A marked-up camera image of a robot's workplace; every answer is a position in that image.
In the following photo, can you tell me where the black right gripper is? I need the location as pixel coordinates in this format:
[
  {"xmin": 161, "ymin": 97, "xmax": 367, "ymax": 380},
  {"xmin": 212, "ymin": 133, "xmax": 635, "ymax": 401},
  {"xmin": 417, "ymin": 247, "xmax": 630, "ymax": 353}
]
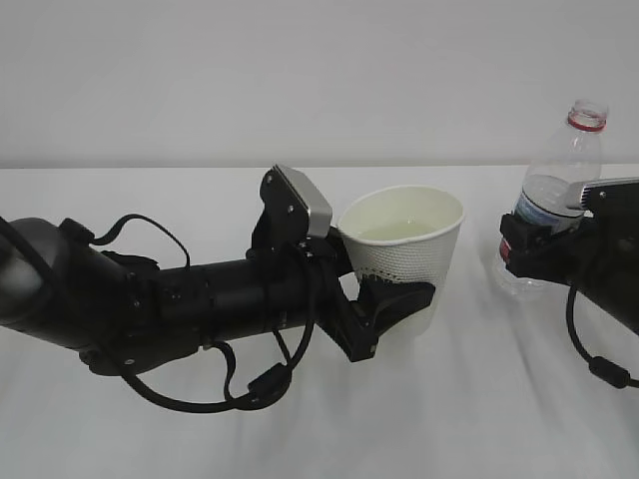
[{"xmin": 499, "ymin": 214, "xmax": 619, "ymax": 289}]

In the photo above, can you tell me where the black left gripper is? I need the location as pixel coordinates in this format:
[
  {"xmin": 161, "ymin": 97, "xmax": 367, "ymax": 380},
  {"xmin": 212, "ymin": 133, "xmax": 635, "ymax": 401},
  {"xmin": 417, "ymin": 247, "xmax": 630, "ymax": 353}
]
[{"xmin": 306, "ymin": 227, "xmax": 436, "ymax": 362}]

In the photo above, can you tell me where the white paper coffee cup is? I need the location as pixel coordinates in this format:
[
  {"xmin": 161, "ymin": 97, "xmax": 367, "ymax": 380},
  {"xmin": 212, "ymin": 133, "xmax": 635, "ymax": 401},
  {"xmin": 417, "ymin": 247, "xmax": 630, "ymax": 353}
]
[{"xmin": 336, "ymin": 185, "xmax": 464, "ymax": 337}]

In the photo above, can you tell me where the clear plastic water bottle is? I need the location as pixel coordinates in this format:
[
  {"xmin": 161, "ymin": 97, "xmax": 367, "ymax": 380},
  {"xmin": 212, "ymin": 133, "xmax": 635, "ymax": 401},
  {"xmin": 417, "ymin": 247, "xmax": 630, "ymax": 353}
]
[{"xmin": 491, "ymin": 98, "xmax": 611, "ymax": 298}]

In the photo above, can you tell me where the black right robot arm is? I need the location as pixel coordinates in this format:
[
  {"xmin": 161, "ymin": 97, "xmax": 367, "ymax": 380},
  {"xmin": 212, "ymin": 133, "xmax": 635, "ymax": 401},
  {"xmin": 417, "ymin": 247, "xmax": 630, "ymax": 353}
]
[{"xmin": 500, "ymin": 178, "xmax": 638, "ymax": 332}]

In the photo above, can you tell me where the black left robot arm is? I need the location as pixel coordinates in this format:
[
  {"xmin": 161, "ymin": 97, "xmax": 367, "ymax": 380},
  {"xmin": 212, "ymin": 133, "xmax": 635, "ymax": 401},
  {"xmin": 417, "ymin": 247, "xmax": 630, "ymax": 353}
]
[{"xmin": 1, "ymin": 166, "xmax": 435, "ymax": 376}]

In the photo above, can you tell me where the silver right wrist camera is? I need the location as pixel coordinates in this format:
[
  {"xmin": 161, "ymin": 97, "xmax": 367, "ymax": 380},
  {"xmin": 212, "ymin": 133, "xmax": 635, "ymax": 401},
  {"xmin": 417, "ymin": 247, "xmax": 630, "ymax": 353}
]
[{"xmin": 564, "ymin": 177, "xmax": 638, "ymax": 215}]

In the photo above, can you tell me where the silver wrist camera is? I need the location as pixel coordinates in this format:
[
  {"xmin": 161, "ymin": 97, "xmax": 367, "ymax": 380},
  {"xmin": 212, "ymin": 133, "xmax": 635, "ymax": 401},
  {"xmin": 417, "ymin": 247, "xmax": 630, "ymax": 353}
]
[
  {"xmin": 272, "ymin": 165, "xmax": 332, "ymax": 239},
  {"xmin": 564, "ymin": 177, "xmax": 638, "ymax": 215}
]

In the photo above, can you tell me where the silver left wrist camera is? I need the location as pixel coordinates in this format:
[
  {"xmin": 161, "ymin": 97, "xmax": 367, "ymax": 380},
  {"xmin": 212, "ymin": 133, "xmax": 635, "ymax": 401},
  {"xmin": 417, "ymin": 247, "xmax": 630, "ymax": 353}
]
[{"xmin": 272, "ymin": 165, "xmax": 332, "ymax": 239}]

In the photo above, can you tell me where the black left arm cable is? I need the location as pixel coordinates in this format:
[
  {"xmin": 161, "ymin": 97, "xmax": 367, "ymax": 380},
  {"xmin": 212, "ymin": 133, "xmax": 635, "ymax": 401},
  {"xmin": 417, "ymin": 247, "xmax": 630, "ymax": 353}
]
[{"xmin": 87, "ymin": 214, "xmax": 330, "ymax": 414}]

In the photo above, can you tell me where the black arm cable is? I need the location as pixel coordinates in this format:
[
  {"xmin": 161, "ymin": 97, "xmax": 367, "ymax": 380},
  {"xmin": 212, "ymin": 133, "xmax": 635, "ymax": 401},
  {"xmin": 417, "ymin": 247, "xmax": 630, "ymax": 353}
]
[
  {"xmin": 87, "ymin": 214, "xmax": 330, "ymax": 414},
  {"xmin": 565, "ymin": 281, "xmax": 639, "ymax": 390}
]

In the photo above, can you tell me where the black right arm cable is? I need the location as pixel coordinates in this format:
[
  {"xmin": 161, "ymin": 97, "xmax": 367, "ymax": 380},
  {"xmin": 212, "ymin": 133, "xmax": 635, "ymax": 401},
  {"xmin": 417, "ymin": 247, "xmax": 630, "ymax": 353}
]
[{"xmin": 565, "ymin": 281, "xmax": 639, "ymax": 390}]

